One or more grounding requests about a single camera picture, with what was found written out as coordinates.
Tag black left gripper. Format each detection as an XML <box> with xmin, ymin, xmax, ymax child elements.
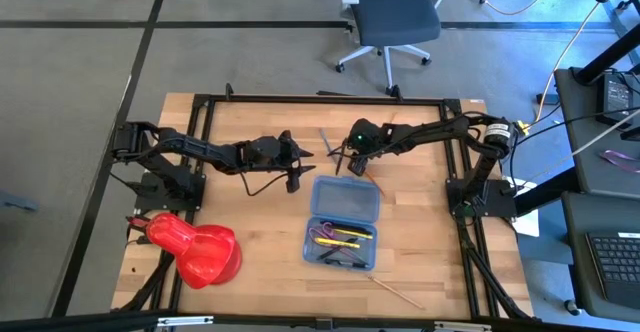
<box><xmin>243</xmin><ymin>129</ymin><xmax>318</xmax><ymax>195</ymax></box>

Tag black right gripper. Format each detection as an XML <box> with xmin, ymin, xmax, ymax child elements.
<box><xmin>346</xmin><ymin>116</ymin><xmax>402</xmax><ymax>177</ymax></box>

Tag orange pencil green eraser cap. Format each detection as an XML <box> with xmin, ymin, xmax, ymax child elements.
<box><xmin>366</xmin><ymin>170</ymin><xmax>386</xmax><ymax>197</ymax></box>

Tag blue plastic supply box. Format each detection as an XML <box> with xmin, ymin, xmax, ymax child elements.
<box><xmin>301</xmin><ymin>174</ymin><xmax>382</xmax><ymax>272</ymax></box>

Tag purple scissors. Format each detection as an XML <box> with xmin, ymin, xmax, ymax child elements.
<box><xmin>306</xmin><ymin>220</ymin><xmax>354</xmax><ymax>254</ymax></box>

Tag black pen with silver band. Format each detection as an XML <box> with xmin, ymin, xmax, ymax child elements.
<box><xmin>323</xmin><ymin>256</ymin><xmax>370</xmax><ymax>270</ymax></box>

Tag natural wood pencil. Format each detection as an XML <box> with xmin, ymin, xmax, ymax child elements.
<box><xmin>366</xmin><ymin>273</ymin><xmax>426</xmax><ymax>310</ymax></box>

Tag grey office chair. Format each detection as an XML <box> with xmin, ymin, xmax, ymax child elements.
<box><xmin>334</xmin><ymin>0</ymin><xmax>471</xmax><ymax>97</ymax></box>

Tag red plastic pear-shaped object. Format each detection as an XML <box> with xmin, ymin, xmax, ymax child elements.
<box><xmin>124</xmin><ymin>211</ymin><xmax>244</xmax><ymax>291</ymax></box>

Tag white paper sheet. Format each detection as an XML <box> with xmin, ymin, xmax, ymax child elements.
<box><xmin>510</xmin><ymin>177</ymin><xmax>542</xmax><ymax>238</ymax></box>

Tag black stand bar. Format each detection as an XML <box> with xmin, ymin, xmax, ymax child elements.
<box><xmin>513</xmin><ymin>165</ymin><xmax>576</xmax><ymax>216</ymax></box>
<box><xmin>572</xmin><ymin>35</ymin><xmax>640</xmax><ymax>86</ymax></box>

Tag dark grey side desk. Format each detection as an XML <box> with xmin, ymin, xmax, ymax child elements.
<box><xmin>560</xmin><ymin>191</ymin><xmax>640</xmax><ymax>323</ymax></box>
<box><xmin>553</xmin><ymin>66</ymin><xmax>640</xmax><ymax>201</ymax></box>

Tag purple ribbon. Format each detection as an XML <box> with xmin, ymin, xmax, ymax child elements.
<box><xmin>598</xmin><ymin>148</ymin><xmax>640</xmax><ymax>174</ymax></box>

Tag black power adapter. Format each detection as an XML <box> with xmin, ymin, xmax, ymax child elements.
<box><xmin>596</xmin><ymin>73</ymin><xmax>637</xmax><ymax>127</ymax></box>

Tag black aluminium crossbar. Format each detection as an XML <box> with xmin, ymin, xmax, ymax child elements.
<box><xmin>0</xmin><ymin>309</ymin><xmax>640</xmax><ymax>332</ymax></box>

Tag black laptop keyboard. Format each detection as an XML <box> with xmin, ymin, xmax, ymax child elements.
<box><xmin>585</xmin><ymin>231</ymin><xmax>640</xmax><ymax>311</ymax></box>

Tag blue grey floor object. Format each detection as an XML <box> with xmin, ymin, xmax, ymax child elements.
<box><xmin>0</xmin><ymin>190</ymin><xmax>40</xmax><ymax>214</ymax></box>

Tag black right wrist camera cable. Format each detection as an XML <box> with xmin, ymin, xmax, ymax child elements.
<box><xmin>327</xmin><ymin>140</ymin><xmax>352</xmax><ymax>163</ymax></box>

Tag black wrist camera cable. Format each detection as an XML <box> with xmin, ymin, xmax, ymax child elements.
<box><xmin>239</xmin><ymin>170</ymin><xmax>290</xmax><ymax>198</ymax></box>
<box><xmin>327</xmin><ymin>140</ymin><xmax>352</xmax><ymax>163</ymax></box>

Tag black left wrist camera cable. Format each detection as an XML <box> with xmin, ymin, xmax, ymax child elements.
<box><xmin>239</xmin><ymin>170</ymin><xmax>290</xmax><ymax>198</ymax></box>

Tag black aluminium table frame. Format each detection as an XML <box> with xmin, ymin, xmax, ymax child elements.
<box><xmin>112</xmin><ymin>82</ymin><xmax>536</xmax><ymax>321</ymax></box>

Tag silver metal bracket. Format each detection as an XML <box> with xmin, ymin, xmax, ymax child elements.
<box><xmin>432</xmin><ymin>320</ymin><xmax>494</xmax><ymax>332</ymax></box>
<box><xmin>156</xmin><ymin>315</ymin><xmax>215</xmax><ymax>328</ymax></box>

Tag white cable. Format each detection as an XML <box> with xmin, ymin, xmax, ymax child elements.
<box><xmin>529</xmin><ymin>121</ymin><xmax>640</xmax><ymax>186</ymax></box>

